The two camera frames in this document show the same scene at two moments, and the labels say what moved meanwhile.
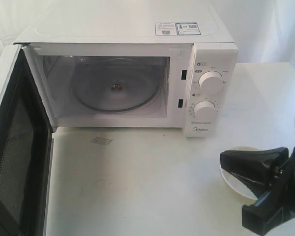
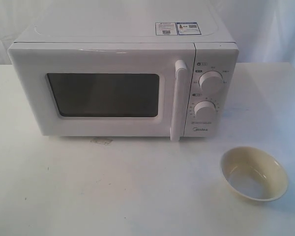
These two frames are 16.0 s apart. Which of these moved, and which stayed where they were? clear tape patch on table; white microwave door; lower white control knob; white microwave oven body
Moved: white microwave door
Stayed: clear tape patch on table; lower white control knob; white microwave oven body
